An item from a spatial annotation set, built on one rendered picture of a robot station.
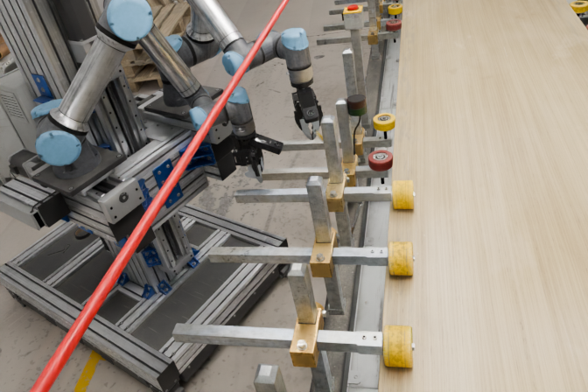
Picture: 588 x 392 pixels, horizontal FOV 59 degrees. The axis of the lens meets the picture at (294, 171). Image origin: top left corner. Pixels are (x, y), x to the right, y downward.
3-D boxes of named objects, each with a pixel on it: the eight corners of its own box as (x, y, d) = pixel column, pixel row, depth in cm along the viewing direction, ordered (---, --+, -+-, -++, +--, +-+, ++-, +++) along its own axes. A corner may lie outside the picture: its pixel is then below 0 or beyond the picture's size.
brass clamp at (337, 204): (324, 212, 147) (321, 199, 145) (330, 184, 158) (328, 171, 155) (346, 212, 146) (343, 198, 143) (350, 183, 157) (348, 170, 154)
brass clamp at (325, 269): (310, 277, 128) (306, 262, 125) (318, 240, 138) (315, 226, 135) (334, 277, 126) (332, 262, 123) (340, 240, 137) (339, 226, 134)
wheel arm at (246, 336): (175, 343, 117) (170, 333, 115) (180, 330, 119) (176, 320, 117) (401, 357, 104) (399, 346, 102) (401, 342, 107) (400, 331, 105)
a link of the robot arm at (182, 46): (154, 77, 197) (143, 43, 189) (184, 64, 203) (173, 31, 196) (170, 84, 189) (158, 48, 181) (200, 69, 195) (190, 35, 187)
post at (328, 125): (340, 250, 165) (319, 120, 138) (342, 243, 168) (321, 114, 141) (352, 251, 164) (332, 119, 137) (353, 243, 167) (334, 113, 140)
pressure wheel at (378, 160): (369, 190, 172) (367, 162, 166) (371, 176, 179) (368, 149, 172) (394, 190, 170) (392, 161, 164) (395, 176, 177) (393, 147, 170)
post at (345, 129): (351, 218, 189) (334, 101, 163) (352, 212, 192) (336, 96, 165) (360, 218, 188) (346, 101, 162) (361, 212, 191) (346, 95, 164)
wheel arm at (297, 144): (280, 153, 204) (277, 144, 202) (282, 149, 207) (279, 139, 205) (391, 149, 193) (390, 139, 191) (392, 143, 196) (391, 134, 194)
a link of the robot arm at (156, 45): (91, -6, 152) (189, 113, 182) (94, 2, 144) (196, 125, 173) (123, -29, 153) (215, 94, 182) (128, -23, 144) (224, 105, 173)
